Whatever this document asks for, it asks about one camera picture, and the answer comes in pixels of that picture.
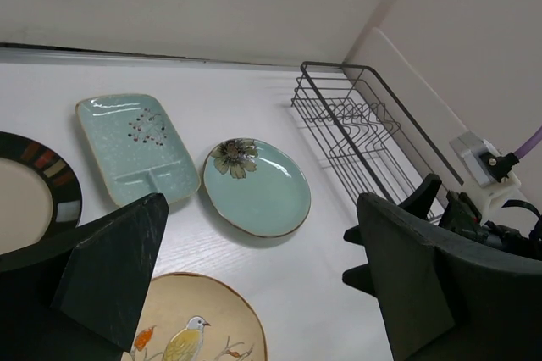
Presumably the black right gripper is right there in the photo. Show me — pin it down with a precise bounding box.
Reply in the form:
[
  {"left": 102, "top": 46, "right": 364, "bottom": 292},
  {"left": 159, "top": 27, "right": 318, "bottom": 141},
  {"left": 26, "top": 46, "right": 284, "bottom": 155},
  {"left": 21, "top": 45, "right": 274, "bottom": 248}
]
[{"left": 342, "top": 174, "right": 541, "bottom": 293}]

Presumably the black wire dish rack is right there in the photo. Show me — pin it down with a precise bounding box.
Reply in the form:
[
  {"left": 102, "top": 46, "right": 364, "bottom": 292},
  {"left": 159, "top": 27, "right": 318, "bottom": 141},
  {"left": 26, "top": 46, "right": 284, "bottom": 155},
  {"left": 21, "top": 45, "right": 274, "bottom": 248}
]
[{"left": 291, "top": 61, "right": 462, "bottom": 222}]

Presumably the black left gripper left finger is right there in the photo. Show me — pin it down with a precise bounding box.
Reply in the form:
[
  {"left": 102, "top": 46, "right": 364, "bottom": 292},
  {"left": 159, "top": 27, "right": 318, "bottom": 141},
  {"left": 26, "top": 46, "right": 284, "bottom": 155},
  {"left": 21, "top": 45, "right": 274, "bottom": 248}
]
[{"left": 1, "top": 193, "right": 169, "bottom": 360}]

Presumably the beige bird plate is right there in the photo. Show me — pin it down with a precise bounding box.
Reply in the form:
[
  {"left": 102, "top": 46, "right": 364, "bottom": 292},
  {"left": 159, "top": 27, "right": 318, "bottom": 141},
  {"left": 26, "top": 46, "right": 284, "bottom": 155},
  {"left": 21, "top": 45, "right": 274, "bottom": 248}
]
[{"left": 122, "top": 273, "right": 268, "bottom": 361}]

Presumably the teal rectangular berry plate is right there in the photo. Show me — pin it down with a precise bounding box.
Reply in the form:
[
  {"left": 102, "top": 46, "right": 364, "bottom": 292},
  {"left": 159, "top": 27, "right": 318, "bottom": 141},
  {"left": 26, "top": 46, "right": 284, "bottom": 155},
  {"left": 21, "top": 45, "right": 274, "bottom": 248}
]
[{"left": 75, "top": 94, "right": 201, "bottom": 207}]

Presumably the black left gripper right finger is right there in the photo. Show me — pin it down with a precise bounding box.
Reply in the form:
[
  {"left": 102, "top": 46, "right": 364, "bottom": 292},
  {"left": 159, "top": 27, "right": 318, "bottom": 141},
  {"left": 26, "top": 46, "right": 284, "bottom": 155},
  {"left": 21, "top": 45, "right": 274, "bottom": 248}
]
[{"left": 357, "top": 193, "right": 541, "bottom": 360}]

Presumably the black striped rim plate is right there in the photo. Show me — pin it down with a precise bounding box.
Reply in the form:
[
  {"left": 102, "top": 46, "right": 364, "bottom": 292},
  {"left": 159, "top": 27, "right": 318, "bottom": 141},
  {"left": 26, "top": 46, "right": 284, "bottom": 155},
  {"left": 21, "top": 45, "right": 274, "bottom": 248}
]
[{"left": 1, "top": 131, "right": 82, "bottom": 254}]

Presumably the teal oval flower plate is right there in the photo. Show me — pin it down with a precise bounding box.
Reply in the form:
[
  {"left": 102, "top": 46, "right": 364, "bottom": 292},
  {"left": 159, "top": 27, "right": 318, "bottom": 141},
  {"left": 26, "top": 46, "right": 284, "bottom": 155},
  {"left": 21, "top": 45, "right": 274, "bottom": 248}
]
[{"left": 202, "top": 137, "right": 312, "bottom": 238}]

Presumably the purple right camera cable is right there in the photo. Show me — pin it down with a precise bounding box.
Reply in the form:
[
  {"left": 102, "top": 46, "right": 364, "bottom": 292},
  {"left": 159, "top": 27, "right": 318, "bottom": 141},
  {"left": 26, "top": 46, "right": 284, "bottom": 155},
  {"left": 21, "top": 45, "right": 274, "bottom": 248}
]
[{"left": 513, "top": 125, "right": 542, "bottom": 161}]

